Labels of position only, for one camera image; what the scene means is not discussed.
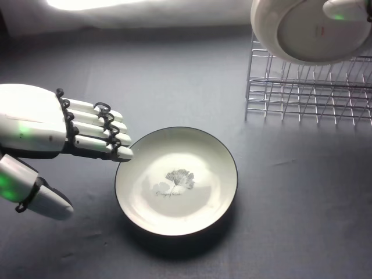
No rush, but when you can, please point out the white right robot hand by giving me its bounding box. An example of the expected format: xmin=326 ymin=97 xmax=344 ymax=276
xmin=322 ymin=0 xmax=372 ymax=23

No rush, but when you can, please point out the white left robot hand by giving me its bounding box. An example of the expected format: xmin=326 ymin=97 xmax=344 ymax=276
xmin=0 ymin=83 xmax=134 ymax=221

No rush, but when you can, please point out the white ceramic plate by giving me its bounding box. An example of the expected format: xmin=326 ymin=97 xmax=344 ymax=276
xmin=114 ymin=126 xmax=239 ymax=242
xmin=249 ymin=0 xmax=372 ymax=66

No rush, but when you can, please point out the white backdrop cloth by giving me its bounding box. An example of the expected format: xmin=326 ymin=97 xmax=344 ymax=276
xmin=0 ymin=0 xmax=253 ymax=31

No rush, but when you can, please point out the grey table cloth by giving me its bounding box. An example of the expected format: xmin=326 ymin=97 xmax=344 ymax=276
xmin=0 ymin=23 xmax=372 ymax=279

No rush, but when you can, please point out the wire dish rack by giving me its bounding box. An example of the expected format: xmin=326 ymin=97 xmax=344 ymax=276
xmin=244 ymin=28 xmax=372 ymax=126

